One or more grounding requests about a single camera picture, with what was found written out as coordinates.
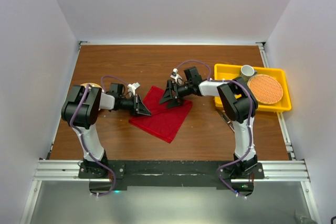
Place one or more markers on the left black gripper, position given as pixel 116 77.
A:
pixel 140 108

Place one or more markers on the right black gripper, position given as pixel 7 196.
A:
pixel 168 95

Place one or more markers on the red cloth napkin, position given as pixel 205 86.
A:
pixel 164 123

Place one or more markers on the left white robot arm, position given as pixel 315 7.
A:
pixel 83 104

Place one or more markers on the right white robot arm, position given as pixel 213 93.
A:
pixel 237 99

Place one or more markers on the silver knife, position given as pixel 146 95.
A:
pixel 226 119

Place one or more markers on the round wooden plate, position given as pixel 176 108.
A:
pixel 91 85

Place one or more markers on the yellow plastic tray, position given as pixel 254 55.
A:
pixel 223 71

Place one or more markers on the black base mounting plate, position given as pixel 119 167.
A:
pixel 169 174

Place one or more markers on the white cup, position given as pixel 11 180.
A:
pixel 247 72

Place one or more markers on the orange woven coaster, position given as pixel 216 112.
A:
pixel 266 89

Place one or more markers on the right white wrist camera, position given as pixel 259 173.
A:
pixel 176 77

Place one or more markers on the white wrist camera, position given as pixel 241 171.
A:
pixel 132 88
pixel 176 77

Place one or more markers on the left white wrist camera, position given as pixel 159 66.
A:
pixel 132 88

